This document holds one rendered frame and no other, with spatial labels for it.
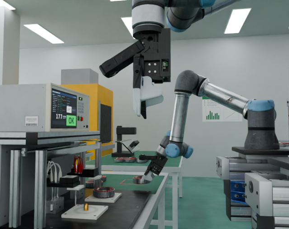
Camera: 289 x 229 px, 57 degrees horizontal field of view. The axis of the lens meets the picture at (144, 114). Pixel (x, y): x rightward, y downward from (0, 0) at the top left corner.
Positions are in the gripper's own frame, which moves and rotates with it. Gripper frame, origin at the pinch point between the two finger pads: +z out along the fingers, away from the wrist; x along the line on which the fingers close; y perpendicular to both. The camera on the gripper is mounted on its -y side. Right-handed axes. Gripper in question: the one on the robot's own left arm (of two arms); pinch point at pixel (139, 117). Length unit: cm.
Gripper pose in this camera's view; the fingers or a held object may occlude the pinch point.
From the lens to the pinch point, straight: 59.6
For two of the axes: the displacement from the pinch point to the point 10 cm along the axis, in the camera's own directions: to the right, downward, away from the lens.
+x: 0.9, 0.5, 9.9
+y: 10.0, -0.1, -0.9
